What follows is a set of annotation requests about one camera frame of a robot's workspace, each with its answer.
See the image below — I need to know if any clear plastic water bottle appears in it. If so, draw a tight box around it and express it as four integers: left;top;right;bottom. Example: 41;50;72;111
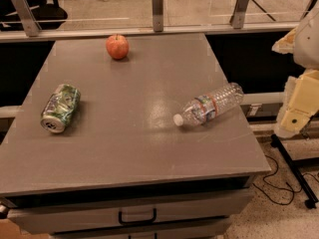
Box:
173;83;244;126

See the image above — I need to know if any left metal railing bracket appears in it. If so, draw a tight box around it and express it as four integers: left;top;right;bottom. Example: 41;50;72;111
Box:
11;0;41;37

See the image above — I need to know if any right metal railing bracket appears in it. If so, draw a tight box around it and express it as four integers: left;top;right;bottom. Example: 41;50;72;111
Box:
230;0;249;29

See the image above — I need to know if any lower grey drawer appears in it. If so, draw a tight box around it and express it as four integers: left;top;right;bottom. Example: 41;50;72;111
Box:
51;218;230;239

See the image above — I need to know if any black cable on floor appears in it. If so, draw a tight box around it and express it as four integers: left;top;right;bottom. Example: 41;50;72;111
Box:
252;154;319;206

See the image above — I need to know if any grey drawer with black handle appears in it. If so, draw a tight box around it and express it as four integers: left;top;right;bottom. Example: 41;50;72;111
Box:
8;188;253;234

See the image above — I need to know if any red apple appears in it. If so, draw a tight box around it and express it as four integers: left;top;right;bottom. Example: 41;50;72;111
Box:
106;34;130;60

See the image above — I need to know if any black stand leg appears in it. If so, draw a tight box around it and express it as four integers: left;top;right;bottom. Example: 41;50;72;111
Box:
271;134;319;209

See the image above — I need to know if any black office chair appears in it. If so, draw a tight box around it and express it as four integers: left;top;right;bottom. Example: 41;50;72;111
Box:
0;0;68;31

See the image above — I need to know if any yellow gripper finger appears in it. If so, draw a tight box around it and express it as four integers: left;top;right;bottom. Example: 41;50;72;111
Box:
274;69;319;138
271;28;296;54

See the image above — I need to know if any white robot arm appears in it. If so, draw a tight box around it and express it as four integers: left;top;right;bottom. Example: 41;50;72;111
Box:
272;8;319;138

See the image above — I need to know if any crushed green soda can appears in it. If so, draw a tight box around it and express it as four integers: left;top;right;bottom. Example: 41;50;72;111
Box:
40;84;81;133

